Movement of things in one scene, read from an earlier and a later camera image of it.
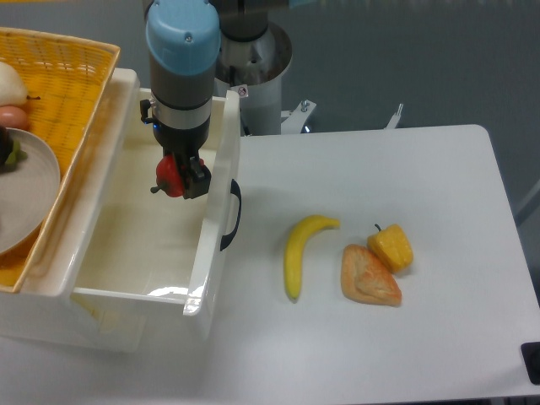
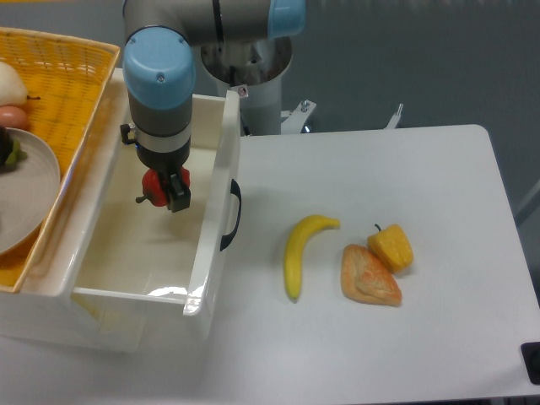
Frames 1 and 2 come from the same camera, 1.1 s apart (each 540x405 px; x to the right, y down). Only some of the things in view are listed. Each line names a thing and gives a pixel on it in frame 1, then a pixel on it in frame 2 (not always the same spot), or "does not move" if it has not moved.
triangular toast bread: x=365 y=278 does not move
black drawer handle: x=234 y=189 does not move
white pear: x=13 y=89 does not move
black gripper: x=185 y=142 → x=166 y=164
